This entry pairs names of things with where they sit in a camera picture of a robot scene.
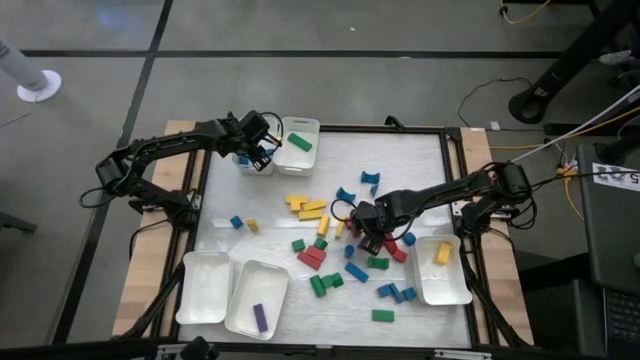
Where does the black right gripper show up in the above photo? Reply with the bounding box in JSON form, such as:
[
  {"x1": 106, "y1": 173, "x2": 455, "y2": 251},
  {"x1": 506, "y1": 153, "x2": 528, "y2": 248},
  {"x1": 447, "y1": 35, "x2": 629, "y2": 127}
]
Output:
[{"x1": 348, "y1": 192, "x2": 401, "y2": 256}]

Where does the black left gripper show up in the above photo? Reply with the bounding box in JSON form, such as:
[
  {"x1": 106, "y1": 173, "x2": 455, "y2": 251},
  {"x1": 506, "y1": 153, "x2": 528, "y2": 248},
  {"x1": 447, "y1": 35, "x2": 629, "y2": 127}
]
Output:
[{"x1": 219, "y1": 109, "x2": 276, "y2": 172}]

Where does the purple rectangular block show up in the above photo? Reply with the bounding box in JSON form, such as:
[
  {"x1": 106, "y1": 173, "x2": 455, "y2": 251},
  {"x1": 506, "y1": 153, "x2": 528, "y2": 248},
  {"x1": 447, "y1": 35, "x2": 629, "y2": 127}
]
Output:
[{"x1": 252, "y1": 303, "x2": 270, "y2": 334}]

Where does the white plastic storage bin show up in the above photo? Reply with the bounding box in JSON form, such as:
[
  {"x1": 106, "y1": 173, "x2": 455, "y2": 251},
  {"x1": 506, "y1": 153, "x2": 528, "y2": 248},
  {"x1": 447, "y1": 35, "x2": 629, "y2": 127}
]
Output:
[
  {"x1": 409, "y1": 234, "x2": 474, "y2": 307},
  {"x1": 223, "y1": 259, "x2": 291, "y2": 342},
  {"x1": 231, "y1": 117, "x2": 277, "y2": 177},
  {"x1": 273, "y1": 116, "x2": 321, "y2": 178},
  {"x1": 174, "y1": 250, "x2": 235, "y2": 325}
]

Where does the blue long rectangular block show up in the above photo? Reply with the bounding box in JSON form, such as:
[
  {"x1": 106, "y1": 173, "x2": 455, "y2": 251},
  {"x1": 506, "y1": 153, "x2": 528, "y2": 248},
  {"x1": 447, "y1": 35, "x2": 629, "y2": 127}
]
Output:
[{"x1": 344, "y1": 261, "x2": 371, "y2": 284}]

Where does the wooden table side board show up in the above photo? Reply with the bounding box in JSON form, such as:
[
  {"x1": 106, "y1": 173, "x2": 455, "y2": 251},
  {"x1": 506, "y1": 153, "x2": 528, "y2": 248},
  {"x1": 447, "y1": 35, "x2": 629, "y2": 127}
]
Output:
[
  {"x1": 112, "y1": 119, "x2": 211, "y2": 337},
  {"x1": 458, "y1": 127, "x2": 535, "y2": 347}
]

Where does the black table leg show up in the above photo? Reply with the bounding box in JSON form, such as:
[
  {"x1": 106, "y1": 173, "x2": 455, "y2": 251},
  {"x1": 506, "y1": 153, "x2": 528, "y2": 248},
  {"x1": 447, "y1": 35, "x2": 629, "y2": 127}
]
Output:
[
  {"x1": 119, "y1": 264, "x2": 186, "y2": 341},
  {"x1": 464, "y1": 249, "x2": 531, "y2": 349}
]

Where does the black equipment case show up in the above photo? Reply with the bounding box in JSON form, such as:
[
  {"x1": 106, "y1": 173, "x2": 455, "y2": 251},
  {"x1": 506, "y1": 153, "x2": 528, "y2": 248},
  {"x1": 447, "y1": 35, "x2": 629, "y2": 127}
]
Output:
[{"x1": 519, "y1": 252, "x2": 607, "y2": 360}]

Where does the black stand leg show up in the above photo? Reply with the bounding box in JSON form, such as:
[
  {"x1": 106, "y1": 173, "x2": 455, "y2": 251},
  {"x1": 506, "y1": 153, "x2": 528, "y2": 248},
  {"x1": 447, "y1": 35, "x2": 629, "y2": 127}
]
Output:
[{"x1": 507, "y1": 0, "x2": 640, "y2": 126}]

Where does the black computer tower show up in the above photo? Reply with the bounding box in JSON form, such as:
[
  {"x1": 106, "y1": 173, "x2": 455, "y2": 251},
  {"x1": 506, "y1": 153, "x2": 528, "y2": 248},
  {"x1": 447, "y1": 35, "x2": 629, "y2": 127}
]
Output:
[{"x1": 577, "y1": 143, "x2": 640, "y2": 296}]

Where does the white printed label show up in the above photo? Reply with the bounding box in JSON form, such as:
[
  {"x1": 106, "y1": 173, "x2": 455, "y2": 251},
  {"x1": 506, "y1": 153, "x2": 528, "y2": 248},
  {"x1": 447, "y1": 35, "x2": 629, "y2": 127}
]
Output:
[{"x1": 592, "y1": 162, "x2": 640, "y2": 192}]

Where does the black floor foot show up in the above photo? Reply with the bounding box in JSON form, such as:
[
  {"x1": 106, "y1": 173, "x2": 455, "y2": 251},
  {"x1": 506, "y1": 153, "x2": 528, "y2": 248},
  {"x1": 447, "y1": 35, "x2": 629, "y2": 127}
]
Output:
[{"x1": 0, "y1": 211, "x2": 39, "y2": 234}]

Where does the black keyboard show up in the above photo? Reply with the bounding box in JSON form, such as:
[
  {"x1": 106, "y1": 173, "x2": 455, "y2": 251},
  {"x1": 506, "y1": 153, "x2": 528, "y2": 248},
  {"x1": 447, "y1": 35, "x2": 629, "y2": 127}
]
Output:
[{"x1": 602, "y1": 287, "x2": 640, "y2": 357}]

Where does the person's foot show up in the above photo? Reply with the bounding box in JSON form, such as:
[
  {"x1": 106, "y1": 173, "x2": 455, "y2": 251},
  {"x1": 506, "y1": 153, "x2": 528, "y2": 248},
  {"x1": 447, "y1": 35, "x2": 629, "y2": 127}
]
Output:
[{"x1": 597, "y1": 48, "x2": 635, "y2": 67}]

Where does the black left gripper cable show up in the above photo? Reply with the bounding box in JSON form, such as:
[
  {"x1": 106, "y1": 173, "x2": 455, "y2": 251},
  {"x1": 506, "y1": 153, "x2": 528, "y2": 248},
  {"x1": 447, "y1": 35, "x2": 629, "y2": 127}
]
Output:
[{"x1": 259, "y1": 112, "x2": 285, "y2": 151}]

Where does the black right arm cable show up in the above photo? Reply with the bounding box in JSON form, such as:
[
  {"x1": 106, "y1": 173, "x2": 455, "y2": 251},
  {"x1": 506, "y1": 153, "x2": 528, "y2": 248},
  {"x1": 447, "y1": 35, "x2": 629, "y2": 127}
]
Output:
[{"x1": 519, "y1": 184, "x2": 539, "y2": 231}]

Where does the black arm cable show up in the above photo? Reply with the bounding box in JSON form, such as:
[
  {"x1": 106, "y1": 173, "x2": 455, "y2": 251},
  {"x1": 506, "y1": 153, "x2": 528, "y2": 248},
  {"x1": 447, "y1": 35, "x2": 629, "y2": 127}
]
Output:
[
  {"x1": 79, "y1": 185, "x2": 121, "y2": 210},
  {"x1": 519, "y1": 184, "x2": 539, "y2": 231}
]

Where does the long yellow cable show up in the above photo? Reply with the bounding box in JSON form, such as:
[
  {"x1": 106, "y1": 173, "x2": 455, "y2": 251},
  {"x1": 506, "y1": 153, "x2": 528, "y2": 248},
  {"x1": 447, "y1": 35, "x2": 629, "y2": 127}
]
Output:
[{"x1": 489, "y1": 105, "x2": 640, "y2": 151}]

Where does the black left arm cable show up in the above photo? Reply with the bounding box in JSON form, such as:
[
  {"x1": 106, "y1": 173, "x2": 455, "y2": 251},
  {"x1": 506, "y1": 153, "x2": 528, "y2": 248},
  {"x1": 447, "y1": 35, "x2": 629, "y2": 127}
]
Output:
[{"x1": 79, "y1": 185, "x2": 121, "y2": 210}]

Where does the black floor cable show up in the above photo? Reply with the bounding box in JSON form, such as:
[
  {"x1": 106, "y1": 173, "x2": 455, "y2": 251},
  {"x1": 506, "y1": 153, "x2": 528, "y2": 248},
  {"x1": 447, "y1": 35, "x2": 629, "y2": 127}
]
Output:
[{"x1": 457, "y1": 76, "x2": 547, "y2": 134}]

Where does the yellow plug cable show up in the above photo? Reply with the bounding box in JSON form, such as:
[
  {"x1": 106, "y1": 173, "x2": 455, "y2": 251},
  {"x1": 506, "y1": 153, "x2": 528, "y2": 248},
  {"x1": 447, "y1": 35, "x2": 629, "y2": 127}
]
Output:
[{"x1": 556, "y1": 164, "x2": 586, "y2": 224}]

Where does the gray post white base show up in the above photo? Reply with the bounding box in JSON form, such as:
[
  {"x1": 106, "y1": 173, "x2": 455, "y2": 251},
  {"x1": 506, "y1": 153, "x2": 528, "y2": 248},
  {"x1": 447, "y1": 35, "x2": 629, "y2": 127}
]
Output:
[{"x1": 0, "y1": 37, "x2": 63, "y2": 104}]

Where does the white cable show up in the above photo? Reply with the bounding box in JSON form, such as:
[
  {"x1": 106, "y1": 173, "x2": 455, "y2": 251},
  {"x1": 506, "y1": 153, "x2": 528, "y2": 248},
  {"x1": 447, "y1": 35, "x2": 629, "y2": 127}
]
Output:
[{"x1": 509, "y1": 83, "x2": 640, "y2": 164}]

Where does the yellow floor cable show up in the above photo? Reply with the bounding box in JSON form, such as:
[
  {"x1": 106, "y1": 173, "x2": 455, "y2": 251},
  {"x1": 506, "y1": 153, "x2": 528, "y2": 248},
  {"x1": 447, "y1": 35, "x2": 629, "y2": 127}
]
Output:
[{"x1": 499, "y1": 0, "x2": 552, "y2": 26}]

